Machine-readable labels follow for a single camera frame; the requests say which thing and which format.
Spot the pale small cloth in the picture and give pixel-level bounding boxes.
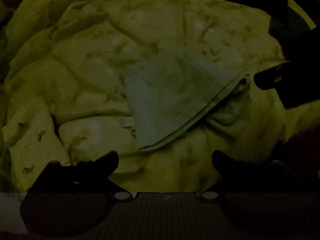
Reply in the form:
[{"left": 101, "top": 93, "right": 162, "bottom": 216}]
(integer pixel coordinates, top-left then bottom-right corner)
[{"left": 124, "top": 46, "right": 251, "bottom": 152}]

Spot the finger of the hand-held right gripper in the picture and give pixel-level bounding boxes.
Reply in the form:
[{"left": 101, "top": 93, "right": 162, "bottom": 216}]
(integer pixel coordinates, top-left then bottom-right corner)
[{"left": 253, "top": 61, "right": 292, "bottom": 91}]

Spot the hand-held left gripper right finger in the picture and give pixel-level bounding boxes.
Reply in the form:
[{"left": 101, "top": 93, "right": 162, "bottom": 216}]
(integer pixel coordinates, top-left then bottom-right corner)
[{"left": 200, "top": 150, "right": 306, "bottom": 194}]

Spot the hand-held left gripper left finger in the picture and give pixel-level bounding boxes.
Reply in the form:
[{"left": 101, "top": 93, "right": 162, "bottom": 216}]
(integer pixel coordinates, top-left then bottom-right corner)
[{"left": 27, "top": 151, "right": 131, "bottom": 195}]

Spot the yellow floral blanket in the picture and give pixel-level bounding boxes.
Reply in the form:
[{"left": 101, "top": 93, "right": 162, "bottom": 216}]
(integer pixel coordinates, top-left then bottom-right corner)
[{"left": 0, "top": 0, "right": 320, "bottom": 193}]

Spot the yellow spotted folded cloth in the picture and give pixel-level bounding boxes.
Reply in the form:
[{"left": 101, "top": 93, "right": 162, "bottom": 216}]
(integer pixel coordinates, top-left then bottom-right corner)
[{"left": 1, "top": 97, "right": 73, "bottom": 193}]

